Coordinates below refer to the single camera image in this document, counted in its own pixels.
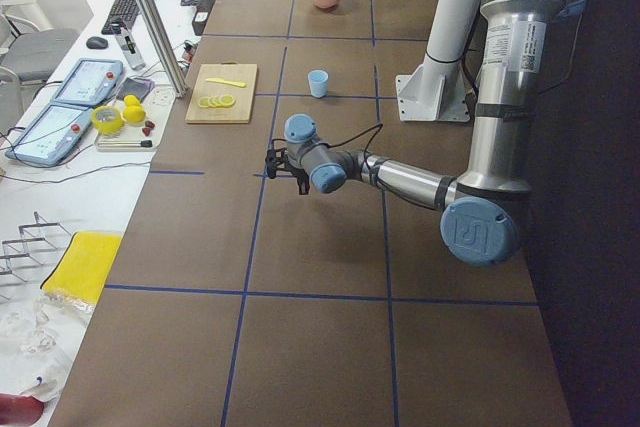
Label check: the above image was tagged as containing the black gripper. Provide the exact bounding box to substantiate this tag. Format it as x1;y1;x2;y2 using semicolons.
288;166;310;195

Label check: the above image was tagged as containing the light blue cup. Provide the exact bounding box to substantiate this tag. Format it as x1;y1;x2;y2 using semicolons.
307;69;329;98

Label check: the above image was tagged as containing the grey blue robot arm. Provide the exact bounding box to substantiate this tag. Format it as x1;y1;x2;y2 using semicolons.
265;0;581;266

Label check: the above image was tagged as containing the bamboo cutting board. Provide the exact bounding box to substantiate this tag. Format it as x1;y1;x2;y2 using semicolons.
185;63;258;124

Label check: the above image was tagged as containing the yellow plastic knife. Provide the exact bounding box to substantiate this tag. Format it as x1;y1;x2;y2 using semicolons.
205;77;247;88

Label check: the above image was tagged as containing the white pole with base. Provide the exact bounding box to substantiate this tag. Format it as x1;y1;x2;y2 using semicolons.
396;0;480;122

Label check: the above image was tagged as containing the white bear sticker card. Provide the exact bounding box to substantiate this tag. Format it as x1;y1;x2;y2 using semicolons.
144;86;175;108

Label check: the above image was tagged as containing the white tray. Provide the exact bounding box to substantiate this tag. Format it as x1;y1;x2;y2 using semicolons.
94;103;166;152

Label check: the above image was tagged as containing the yellow lemon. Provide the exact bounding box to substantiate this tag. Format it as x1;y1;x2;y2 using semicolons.
122;94;146;124

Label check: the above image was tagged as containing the dark purple pouch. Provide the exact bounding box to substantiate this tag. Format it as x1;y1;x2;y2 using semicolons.
116;78;155;101

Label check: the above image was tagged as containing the black keyboard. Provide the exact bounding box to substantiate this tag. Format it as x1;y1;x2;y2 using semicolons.
101;0;140;35

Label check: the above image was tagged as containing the yellow tape roll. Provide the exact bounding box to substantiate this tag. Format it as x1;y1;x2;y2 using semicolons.
91;106;125;135

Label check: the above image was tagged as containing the water bottle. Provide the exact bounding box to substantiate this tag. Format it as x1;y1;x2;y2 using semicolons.
111;20;146;70

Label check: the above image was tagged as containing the upper teach pendant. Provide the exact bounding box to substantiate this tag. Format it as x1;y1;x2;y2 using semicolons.
53;58;124;107

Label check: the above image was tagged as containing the teach pendant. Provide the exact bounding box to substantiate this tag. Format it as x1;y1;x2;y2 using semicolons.
53;58;124;107
5;102;93;167

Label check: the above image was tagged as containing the yellow cloth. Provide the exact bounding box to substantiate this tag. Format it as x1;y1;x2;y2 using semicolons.
41;231;122;307

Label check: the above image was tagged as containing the black computer mouse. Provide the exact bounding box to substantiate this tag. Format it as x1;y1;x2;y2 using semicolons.
85;36;109;50

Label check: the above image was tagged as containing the lower teach pendant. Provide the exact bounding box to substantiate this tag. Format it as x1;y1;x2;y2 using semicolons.
5;102;93;167

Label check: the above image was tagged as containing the grey office chair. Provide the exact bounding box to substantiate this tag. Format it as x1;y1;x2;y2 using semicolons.
1;13;79;86

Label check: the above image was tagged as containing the clear plastic bag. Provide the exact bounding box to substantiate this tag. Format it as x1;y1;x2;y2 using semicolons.
1;294;93;402

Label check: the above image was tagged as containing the red object at corner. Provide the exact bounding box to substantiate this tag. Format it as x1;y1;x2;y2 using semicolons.
0;393;44;426

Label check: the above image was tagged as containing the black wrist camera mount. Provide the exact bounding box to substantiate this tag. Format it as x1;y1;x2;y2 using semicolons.
265;147;290;179

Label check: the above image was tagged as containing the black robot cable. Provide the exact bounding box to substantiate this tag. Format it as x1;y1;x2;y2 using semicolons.
329;122;386;183

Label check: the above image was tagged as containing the aluminium frame post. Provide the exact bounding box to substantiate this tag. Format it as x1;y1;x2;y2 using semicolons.
136;0;188;98

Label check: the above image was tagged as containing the wire rack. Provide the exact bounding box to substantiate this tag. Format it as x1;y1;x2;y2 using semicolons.
1;211;72;297

